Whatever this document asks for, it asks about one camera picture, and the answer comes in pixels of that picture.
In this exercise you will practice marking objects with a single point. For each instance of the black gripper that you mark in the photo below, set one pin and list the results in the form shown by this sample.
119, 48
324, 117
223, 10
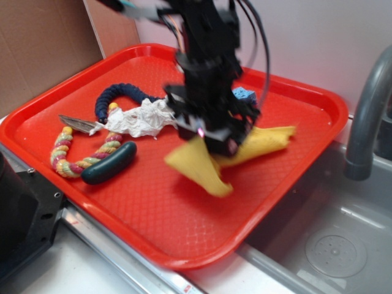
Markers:
205, 104

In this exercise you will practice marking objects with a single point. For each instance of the yellow cloth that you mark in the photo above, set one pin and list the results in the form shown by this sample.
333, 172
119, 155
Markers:
194, 161

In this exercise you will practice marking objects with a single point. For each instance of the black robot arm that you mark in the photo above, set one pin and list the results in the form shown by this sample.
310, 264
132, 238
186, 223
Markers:
207, 31

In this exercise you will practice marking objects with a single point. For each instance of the blue sponge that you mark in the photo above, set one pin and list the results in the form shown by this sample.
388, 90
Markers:
245, 95

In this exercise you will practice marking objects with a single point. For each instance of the crumpled white paper towel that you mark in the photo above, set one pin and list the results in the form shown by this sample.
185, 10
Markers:
147, 119

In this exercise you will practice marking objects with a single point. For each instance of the dark green oblong toy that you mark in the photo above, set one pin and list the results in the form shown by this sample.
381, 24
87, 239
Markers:
110, 166

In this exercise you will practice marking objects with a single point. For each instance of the red plastic tray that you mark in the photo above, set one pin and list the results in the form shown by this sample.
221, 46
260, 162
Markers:
164, 216

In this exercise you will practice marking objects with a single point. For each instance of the grey faucet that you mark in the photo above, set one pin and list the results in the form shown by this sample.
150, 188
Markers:
370, 133

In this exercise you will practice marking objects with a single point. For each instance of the grey sink basin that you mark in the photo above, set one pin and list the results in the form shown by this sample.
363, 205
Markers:
328, 234

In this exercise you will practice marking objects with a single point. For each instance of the brown cardboard panel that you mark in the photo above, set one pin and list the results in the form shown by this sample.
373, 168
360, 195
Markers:
46, 42

